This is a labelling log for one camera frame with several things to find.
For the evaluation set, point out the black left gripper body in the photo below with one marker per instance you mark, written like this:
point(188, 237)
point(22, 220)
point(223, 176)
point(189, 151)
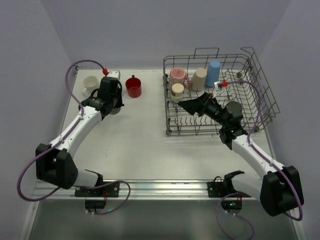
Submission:
point(116, 106)

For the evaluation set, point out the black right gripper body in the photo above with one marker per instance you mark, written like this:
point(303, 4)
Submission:
point(201, 104)

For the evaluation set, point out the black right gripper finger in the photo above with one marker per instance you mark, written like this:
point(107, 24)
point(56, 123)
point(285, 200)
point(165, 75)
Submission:
point(192, 107)
point(204, 97)

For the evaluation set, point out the red mug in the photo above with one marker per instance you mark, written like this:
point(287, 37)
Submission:
point(133, 86)

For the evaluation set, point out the cream small cup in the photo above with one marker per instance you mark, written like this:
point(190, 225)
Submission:
point(177, 92)

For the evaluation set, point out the white mug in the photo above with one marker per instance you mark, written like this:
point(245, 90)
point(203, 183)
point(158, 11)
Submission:
point(90, 84)

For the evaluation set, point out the pink patterned mug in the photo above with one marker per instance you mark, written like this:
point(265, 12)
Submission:
point(179, 75)

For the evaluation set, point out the dark teal mug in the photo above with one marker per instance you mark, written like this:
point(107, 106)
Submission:
point(115, 111)

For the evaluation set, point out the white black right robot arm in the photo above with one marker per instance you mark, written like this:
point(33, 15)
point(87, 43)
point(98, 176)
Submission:
point(278, 188)

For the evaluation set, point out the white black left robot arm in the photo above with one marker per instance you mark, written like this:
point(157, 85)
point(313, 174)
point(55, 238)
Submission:
point(55, 164)

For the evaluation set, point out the beige tall cup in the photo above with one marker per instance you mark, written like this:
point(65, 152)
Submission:
point(198, 79)

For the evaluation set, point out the blue tall tumbler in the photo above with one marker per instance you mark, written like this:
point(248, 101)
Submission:
point(213, 73)

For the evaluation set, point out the black right controller box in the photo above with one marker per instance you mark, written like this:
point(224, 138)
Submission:
point(232, 206)

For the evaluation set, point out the black controller box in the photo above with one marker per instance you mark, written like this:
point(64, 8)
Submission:
point(94, 206)
point(232, 206)

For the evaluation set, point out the black left controller box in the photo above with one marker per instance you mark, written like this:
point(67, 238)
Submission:
point(94, 206)

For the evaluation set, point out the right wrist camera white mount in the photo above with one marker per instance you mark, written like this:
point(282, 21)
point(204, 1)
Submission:
point(219, 87)

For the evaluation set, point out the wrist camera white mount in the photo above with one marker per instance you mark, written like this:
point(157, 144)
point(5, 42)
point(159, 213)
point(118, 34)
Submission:
point(219, 87)
point(111, 73)

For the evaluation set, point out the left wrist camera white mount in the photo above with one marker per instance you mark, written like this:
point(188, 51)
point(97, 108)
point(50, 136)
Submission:
point(111, 73)

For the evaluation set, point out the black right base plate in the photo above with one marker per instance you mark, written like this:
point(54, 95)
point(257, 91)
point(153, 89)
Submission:
point(220, 187)

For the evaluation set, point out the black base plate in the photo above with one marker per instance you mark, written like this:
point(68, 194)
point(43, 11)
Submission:
point(220, 187)
point(109, 191)

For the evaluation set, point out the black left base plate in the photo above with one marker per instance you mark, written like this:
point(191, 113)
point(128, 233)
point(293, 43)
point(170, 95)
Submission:
point(109, 191)

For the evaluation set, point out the aluminium mounting rail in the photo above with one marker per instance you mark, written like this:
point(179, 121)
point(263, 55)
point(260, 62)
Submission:
point(182, 189)

